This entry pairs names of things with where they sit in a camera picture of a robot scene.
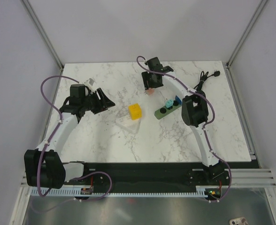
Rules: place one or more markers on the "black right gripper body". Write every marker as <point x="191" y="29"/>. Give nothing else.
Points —
<point x="147" y="76"/>

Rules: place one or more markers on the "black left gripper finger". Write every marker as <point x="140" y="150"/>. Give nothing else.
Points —
<point x="103" y="108"/>
<point x="105" y="101"/>

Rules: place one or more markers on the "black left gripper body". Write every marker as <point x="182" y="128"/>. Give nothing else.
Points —
<point x="95" y="103"/>

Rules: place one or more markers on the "pink plug adapter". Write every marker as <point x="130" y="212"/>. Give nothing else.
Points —
<point x="149" y="91"/>

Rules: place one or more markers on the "yellow plug adapter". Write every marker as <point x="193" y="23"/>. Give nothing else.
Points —
<point x="135" y="111"/>

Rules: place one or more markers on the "teal USB plug adapter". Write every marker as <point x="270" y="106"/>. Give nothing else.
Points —
<point x="169" y="104"/>

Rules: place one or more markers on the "blue cube socket adapter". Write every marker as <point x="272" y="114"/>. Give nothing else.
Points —
<point x="178" y="100"/>

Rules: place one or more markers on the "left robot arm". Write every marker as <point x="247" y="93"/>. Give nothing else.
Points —
<point x="43" y="165"/>

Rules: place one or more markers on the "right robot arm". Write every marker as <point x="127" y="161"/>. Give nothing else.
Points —
<point x="194" y="110"/>

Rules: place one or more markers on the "green power strip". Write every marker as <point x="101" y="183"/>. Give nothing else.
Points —
<point x="164" y="111"/>

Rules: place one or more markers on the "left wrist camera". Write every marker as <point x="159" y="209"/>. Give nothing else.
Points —
<point x="91" y="84"/>

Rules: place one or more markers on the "aluminium frame rail left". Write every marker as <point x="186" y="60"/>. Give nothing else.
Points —
<point x="37" y="23"/>

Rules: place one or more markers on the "aluminium frame rail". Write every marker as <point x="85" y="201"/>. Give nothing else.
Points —
<point x="258" y="11"/>
<point x="37" y="23"/>

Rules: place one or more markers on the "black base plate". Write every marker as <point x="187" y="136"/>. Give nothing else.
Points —
<point x="149" y="176"/>

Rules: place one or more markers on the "white slotted cable duct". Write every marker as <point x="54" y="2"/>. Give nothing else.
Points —
<point x="86" y="191"/>

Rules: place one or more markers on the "aluminium frame rail right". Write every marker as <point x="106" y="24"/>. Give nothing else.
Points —
<point x="258" y="11"/>

